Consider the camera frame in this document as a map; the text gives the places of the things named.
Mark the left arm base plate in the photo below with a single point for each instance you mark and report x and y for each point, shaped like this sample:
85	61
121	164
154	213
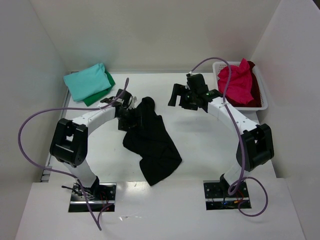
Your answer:
105	197

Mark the folded light blue t shirt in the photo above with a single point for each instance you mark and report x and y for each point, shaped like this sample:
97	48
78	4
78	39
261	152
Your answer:
87	82

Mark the white plastic basket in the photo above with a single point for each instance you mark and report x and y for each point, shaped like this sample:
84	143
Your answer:
219	65

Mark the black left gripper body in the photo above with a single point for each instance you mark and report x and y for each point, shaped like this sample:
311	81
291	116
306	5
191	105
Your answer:
135	120

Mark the black t shirt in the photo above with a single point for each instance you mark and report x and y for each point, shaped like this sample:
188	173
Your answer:
159	155

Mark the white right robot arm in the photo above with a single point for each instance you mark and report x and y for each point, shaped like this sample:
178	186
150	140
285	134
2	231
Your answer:
255	142

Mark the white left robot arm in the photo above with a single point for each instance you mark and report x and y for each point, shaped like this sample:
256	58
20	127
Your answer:
70	140

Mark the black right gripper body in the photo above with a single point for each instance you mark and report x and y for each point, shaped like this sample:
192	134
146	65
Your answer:
184	97

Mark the folded green t shirt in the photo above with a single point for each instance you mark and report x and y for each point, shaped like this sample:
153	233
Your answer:
90	100

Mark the crumpled pink t shirt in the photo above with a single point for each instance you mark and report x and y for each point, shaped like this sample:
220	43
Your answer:
238	91

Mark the dark red t shirt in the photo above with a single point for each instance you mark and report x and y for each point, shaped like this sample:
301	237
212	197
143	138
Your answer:
254	90

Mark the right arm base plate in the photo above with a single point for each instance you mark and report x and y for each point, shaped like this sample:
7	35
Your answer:
217	199

